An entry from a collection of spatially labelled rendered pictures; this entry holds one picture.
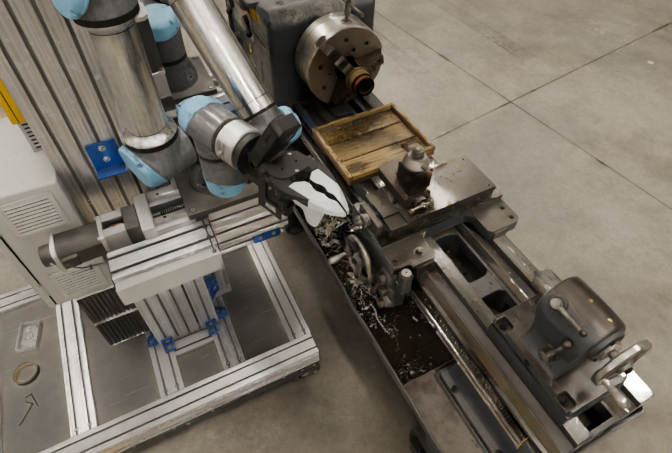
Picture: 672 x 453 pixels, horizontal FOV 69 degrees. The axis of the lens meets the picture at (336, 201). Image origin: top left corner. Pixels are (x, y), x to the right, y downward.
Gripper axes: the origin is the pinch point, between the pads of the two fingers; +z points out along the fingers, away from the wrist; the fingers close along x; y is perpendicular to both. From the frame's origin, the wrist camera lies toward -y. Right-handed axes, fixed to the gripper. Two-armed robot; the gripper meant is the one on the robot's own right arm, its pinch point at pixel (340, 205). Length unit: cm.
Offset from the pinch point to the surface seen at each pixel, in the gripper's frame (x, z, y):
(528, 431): -35, 41, 69
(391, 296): -50, -11, 80
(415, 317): -61, -5, 96
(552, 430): -39, 45, 68
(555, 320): -45, 32, 42
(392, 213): -56, -21, 54
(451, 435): -37, 27, 99
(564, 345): -41, 36, 43
